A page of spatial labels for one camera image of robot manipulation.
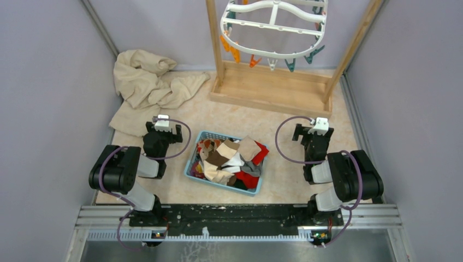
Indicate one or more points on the pile of socks in basket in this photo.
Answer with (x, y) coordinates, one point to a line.
(204, 148)

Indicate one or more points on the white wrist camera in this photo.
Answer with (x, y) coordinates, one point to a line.
(320, 126)
(161, 123)

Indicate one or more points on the white oval clip hanger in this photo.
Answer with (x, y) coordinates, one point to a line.
(308, 11)

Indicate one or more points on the grey sock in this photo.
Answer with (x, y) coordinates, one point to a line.
(252, 169)

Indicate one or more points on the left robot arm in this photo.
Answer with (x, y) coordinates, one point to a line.
(117, 167)

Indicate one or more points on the white sock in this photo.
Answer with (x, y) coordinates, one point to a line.
(233, 165)

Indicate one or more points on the brown beige sock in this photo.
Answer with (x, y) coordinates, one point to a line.
(212, 164)

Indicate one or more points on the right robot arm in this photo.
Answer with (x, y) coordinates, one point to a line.
(350, 174)

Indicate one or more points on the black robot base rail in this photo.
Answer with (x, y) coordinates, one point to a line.
(235, 220)

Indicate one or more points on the beige red dotted sock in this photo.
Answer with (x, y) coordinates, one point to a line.
(252, 151)

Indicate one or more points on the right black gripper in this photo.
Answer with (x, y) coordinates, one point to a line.
(301, 130)

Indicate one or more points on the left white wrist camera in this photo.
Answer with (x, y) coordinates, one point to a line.
(161, 123)

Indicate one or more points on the beige crumpled cloth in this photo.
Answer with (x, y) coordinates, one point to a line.
(138, 79)

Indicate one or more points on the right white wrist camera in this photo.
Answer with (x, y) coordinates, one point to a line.
(320, 126)

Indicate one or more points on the wooden hanger stand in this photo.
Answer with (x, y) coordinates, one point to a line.
(272, 84)

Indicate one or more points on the red santa sock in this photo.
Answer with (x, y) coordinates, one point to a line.
(249, 181)

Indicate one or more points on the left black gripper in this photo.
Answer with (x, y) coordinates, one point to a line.
(174, 137)

